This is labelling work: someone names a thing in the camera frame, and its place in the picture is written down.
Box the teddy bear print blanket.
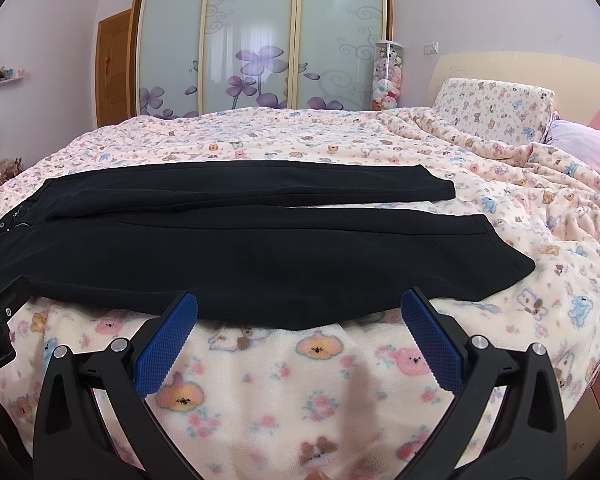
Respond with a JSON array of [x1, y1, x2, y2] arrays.
[[0, 107, 600, 479]]

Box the brown wooden door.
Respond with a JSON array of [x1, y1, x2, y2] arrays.
[[95, 10, 131, 127]]

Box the white wall shelf with items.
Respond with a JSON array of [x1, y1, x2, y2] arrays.
[[0, 67, 27, 87]]

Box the cream pink headboard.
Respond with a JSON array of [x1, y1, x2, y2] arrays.
[[426, 51, 600, 130]]

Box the glass sliding door wardrobe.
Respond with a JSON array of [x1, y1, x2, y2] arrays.
[[128, 0, 393, 119]]

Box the teddy bear print pillow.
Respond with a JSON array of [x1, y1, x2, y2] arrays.
[[432, 78, 555, 145]]

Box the lavender pillow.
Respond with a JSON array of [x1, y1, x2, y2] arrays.
[[546, 119, 600, 175]]

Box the clear tube of plush toys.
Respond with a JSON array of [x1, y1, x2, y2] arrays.
[[370, 40, 403, 112]]

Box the black pants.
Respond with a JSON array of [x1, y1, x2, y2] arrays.
[[0, 160, 534, 330]]

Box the white wall socket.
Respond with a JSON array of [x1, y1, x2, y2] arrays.
[[424, 42, 439, 55]]

